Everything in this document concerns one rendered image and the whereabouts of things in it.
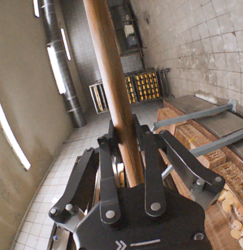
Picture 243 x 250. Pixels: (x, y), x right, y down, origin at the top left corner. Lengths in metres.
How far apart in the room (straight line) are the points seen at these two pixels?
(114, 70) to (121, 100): 0.04
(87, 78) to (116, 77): 5.08
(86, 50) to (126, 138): 5.19
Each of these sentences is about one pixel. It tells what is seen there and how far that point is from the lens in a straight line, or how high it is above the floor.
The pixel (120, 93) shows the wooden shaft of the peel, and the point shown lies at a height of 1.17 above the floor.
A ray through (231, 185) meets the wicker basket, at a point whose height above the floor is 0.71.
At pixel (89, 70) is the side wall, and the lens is 5.23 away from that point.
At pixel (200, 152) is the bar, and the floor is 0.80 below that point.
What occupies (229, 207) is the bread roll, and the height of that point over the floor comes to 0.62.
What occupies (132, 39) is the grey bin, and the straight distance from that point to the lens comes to 4.63.
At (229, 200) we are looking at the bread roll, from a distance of 0.98.
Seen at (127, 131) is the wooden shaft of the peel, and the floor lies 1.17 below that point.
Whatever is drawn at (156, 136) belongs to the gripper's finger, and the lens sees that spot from 0.16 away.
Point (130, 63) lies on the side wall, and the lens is 5.17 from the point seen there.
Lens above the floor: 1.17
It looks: 4 degrees up
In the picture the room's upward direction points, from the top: 103 degrees counter-clockwise
